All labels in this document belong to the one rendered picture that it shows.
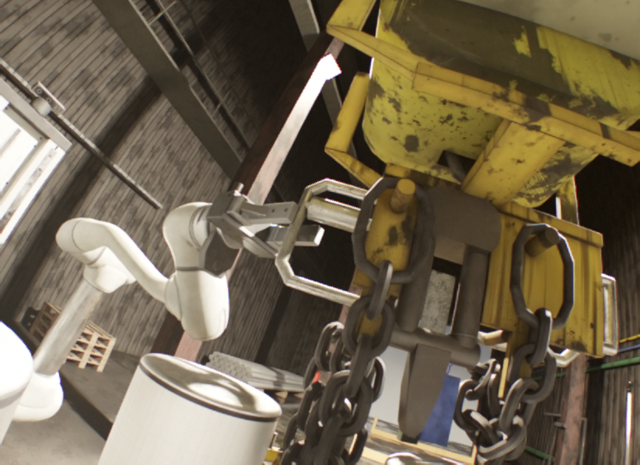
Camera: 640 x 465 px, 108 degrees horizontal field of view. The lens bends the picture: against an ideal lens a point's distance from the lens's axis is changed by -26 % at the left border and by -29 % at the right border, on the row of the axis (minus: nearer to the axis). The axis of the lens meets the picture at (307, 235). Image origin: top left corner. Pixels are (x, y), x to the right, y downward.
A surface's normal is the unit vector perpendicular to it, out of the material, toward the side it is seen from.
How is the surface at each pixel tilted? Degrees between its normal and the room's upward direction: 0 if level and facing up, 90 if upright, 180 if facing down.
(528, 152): 180
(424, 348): 90
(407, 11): 90
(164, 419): 90
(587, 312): 90
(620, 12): 180
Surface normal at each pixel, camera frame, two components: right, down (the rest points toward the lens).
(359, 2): -0.04, -0.41
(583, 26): -0.33, 0.86
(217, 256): 0.76, 0.00
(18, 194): 0.92, 0.21
